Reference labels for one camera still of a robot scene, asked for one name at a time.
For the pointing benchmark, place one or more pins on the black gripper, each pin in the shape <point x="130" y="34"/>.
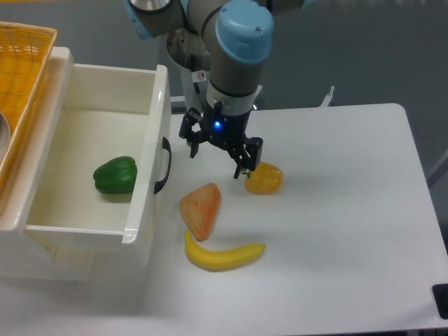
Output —
<point x="227" y="132"/>

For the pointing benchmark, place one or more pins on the white top drawer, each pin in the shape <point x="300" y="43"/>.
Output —
<point x="107" y="113"/>

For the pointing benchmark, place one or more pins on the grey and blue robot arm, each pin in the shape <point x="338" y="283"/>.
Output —
<point x="228" y="40"/>

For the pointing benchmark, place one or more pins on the white drawer cabinet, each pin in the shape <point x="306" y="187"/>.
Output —
<point x="21" y="254"/>

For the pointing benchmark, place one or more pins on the yellow bell pepper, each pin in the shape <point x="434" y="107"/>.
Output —
<point x="265" y="179"/>

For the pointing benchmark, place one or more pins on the orange sandwich toast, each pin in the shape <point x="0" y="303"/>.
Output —
<point x="199" y="208"/>

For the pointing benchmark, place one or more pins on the green bell pepper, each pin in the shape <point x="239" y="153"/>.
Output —
<point x="117" y="176"/>

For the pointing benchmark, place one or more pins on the yellow banana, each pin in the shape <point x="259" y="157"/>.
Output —
<point x="221" y="260"/>

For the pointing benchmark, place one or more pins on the metal bowl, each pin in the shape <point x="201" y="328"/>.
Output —
<point x="5" y="137"/>

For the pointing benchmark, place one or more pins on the yellow plastic basket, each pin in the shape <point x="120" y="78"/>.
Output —
<point x="25" y="51"/>

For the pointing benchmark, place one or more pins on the black object at table edge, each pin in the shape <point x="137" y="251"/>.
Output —
<point x="440" y="293"/>

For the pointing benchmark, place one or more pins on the white clamp bracket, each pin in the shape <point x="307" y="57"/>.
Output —
<point x="328" y="98"/>

